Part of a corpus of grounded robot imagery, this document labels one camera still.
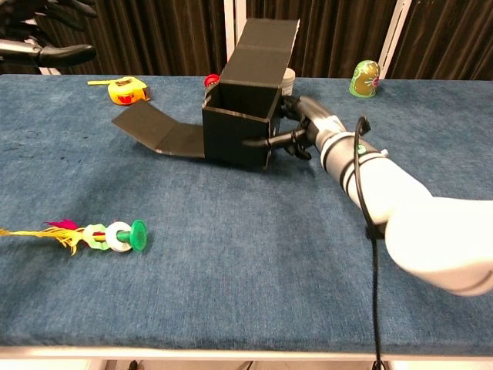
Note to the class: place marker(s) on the red emergency stop button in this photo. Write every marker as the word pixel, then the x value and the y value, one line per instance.
pixel 212 80

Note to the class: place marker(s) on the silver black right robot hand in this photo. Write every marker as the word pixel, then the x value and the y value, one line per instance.
pixel 319 119

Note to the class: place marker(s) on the yellow tape measure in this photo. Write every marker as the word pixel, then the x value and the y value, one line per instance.
pixel 127 92

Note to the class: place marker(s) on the blue table mat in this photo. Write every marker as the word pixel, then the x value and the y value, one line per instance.
pixel 231 289

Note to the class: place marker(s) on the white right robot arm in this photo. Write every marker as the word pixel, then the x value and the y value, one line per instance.
pixel 423 231

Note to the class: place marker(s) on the white partition frame post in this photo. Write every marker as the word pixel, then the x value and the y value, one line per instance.
pixel 394 34
pixel 50 70
pixel 233 23

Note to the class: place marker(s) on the green painted nesting doll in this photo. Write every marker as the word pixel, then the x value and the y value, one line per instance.
pixel 365 79

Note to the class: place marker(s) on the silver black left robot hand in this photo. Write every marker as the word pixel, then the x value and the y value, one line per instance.
pixel 58 56

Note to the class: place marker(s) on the black paper box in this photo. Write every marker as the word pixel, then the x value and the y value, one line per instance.
pixel 235 138

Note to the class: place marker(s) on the feather shuttlecock with plastic rings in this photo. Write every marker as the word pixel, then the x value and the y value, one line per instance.
pixel 117 237

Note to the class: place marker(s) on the black pleated curtain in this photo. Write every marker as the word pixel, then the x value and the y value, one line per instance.
pixel 450 38
pixel 11 70
pixel 154 34
pixel 335 31

